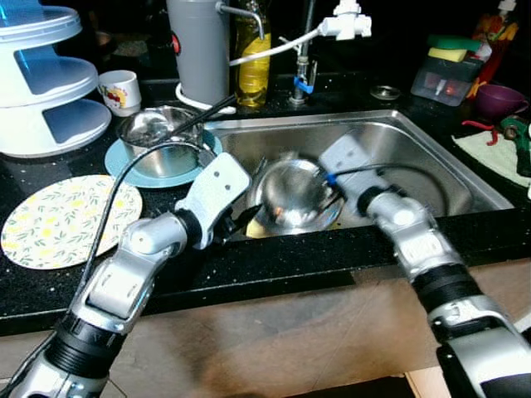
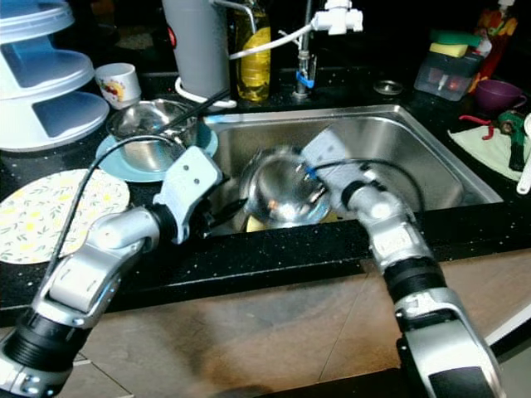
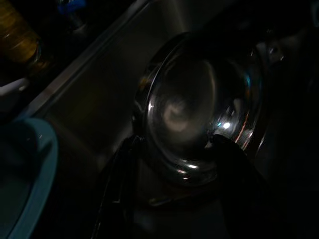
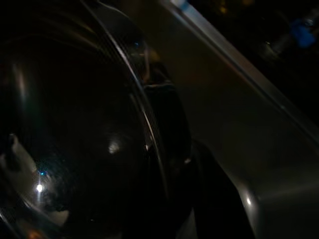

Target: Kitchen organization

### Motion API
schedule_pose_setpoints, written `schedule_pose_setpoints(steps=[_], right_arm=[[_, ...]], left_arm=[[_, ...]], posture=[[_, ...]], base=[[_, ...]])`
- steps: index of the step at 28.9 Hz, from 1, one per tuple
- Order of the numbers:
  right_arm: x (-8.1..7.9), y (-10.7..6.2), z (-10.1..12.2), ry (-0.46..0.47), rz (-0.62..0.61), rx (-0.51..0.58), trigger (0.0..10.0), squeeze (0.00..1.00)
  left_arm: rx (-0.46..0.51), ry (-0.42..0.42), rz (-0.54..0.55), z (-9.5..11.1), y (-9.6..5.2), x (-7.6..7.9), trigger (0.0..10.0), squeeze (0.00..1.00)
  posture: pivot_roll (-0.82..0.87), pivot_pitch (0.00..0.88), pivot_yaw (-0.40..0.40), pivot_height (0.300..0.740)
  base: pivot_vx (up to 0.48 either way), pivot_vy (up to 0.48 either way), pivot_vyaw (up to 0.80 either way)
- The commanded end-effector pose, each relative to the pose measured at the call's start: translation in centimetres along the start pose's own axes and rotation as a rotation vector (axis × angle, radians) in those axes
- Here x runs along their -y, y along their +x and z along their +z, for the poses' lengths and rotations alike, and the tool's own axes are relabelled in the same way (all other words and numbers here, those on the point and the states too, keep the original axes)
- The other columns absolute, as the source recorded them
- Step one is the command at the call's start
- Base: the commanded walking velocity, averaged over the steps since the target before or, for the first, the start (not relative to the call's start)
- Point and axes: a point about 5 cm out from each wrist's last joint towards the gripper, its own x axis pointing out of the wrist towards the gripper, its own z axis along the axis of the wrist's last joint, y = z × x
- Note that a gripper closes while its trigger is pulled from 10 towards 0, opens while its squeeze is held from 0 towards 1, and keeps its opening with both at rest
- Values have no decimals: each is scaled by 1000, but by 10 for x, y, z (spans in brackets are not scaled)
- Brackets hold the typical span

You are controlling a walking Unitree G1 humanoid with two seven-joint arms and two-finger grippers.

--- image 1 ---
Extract white faucet diverter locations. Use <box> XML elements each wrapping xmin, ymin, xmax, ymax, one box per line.
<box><xmin>319</xmin><ymin>0</ymin><xmax>373</xmax><ymax>41</ymax></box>

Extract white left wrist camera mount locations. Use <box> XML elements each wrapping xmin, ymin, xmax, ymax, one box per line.
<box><xmin>174</xmin><ymin>152</ymin><xmax>251</xmax><ymax>229</ymax></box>

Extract small steel pot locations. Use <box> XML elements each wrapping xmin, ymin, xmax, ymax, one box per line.
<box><xmin>116</xmin><ymin>104</ymin><xmax>208</xmax><ymax>179</ymax></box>

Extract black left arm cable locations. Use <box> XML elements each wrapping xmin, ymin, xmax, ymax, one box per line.
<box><xmin>79</xmin><ymin>141</ymin><xmax>208</xmax><ymax>299</ymax></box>

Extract white blue tiered rack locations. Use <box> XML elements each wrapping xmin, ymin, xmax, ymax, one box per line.
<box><xmin>0</xmin><ymin>0</ymin><xmax>113</xmax><ymax>158</ymax></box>

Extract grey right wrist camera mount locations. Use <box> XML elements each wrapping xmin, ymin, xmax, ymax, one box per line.
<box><xmin>319</xmin><ymin>133</ymin><xmax>387</xmax><ymax>196</ymax></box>

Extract grey cylindrical water filter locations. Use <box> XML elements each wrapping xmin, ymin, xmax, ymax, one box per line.
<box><xmin>166</xmin><ymin>0</ymin><xmax>237</xmax><ymax>113</ymax></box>

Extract green red kitchen scissors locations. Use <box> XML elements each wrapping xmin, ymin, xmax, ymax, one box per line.
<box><xmin>462</xmin><ymin>116</ymin><xmax>531</xmax><ymax>175</ymax></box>

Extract stainless steel sink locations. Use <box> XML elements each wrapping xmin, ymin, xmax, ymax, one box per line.
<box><xmin>203</xmin><ymin>108</ymin><xmax>515</xmax><ymax>241</ymax></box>

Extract clear plastic sponge holder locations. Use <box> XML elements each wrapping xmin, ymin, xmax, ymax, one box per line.
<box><xmin>411</xmin><ymin>50</ymin><xmax>486</xmax><ymax>107</ymax></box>

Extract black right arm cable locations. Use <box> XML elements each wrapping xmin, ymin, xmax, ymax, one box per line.
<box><xmin>330</xmin><ymin>162</ymin><xmax>449</xmax><ymax>218</ymax></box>

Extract green yellow sponge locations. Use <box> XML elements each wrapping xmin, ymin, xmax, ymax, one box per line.
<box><xmin>427</xmin><ymin>35</ymin><xmax>484</xmax><ymax>63</ymax></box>

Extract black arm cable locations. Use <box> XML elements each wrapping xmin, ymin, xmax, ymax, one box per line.
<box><xmin>330</xmin><ymin>162</ymin><xmax>449</xmax><ymax>218</ymax></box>
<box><xmin>79</xmin><ymin>141</ymin><xmax>208</xmax><ymax>299</ymax></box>

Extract shiny steel bowl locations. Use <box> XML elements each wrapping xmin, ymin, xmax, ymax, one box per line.
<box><xmin>249</xmin><ymin>153</ymin><xmax>343</xmax><ymax>233</ymax></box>

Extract floral lemon print plate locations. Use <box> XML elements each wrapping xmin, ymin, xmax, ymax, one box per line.
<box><xmin>0</xmin><ymin>174</ymin><xmax>144</xmax><ymax>270</ymax></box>

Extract yellow oil bottle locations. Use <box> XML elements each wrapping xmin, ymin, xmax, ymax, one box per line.
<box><xmin>235</xmin><ymin>0</ymin><xmax>273</xmax><ymax>109</ymax></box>

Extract light blue plate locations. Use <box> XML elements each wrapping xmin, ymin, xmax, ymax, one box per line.
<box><xmin>104</xmin><ymin>129</ymin><xmax>223</xmax><ymax>189</ymax></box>

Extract purple cup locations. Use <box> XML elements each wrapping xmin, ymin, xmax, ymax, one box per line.
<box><xmin>475</xmin><ymin>83</ymin><xmax>528</xmax><ymax>121</ymax></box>

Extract white printed mug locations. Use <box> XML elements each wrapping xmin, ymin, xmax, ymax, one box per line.
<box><xmin>98</xmin><ymin>70</ymin><xmax>142</xmax><ymax>117</ymax></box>

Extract pale green dish cloth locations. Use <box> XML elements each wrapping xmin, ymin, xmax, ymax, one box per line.
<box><xmin>452</xmin><ymin>129</ymin><xmax>531</xmax><ymax>187</ymax></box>

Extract brown cabinet front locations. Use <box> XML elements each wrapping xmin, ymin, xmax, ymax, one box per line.
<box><xmin>0</xmin><ymin>257</ymin><xmax>531</xmax><ymax>398</ymax></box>

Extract white panel edge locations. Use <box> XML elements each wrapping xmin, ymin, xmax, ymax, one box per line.
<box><xmin>498</xmin><ymin>308</ymin><xmax>531</xmax><ymax>334</ymax></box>

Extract small round metal cap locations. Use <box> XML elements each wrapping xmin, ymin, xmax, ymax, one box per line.
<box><xmin>369</xmin><ymin>85</ymin><xmax>403</xmax><ymax>102</ymax></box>

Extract black utensil handle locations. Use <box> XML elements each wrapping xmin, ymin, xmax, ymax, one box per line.
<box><xmin>162</xmin><ymin>93</ymin><xmax>237</xmax><ymax>142</ymax></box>

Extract red dish soap bottle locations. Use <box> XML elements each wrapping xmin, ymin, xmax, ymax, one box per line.
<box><xmin>469</xmin><ymin>0</ymin><xmax>519</xmax><ymax>84</ymax></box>

